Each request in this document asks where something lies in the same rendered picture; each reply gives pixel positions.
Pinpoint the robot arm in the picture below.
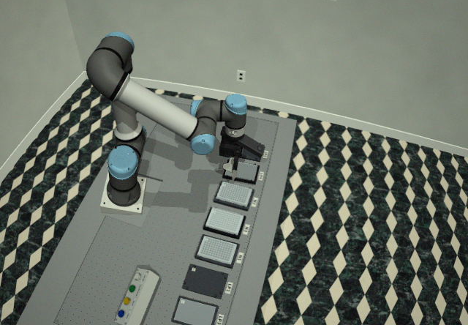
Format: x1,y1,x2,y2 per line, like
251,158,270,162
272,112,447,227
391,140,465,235
86,31,265,206

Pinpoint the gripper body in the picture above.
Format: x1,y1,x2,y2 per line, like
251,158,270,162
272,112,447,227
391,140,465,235
219,127,244,157

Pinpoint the grey operator button panel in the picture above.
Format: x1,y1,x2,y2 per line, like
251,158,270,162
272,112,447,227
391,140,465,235
114,268,161,325

